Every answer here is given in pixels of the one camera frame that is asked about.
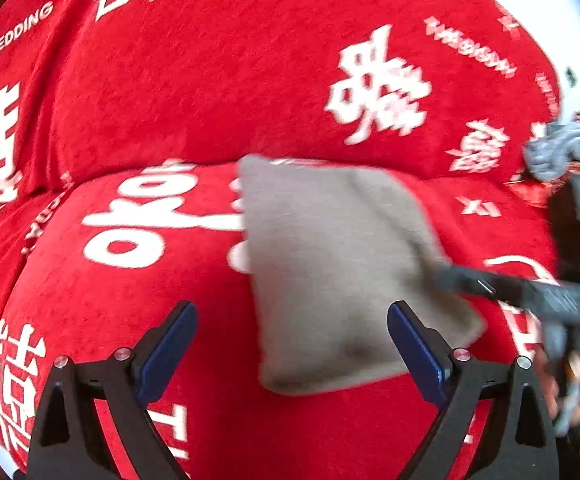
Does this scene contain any grey knit sweater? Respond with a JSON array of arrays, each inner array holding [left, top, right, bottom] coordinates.
[[238, 155, 485, 394]]

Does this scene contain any red embroidered cushion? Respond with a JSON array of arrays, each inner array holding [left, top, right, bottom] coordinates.
[[504, 166, 580, 209]]

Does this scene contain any grey blue crumpled cloth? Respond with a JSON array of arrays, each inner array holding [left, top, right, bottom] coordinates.
[[523, 122, 580, 181]]

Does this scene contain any red wedding blanket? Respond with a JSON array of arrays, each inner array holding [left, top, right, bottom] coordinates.
[[0, 0, 562, 479]]

